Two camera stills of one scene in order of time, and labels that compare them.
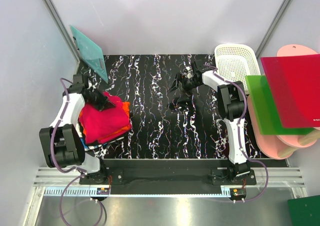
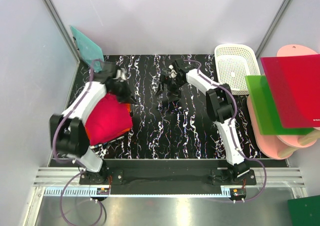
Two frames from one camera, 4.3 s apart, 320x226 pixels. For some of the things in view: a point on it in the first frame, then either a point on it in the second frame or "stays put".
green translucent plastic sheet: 266,113 stays put
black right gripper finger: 175,84 → 160,90
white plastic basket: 234,62 stays put
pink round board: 285,146 stays put
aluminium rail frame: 265,176 stays put
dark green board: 304,211 stays put
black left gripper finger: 108,105 → 131,100
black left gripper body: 97,100 → 121,91
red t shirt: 96,124 stays put
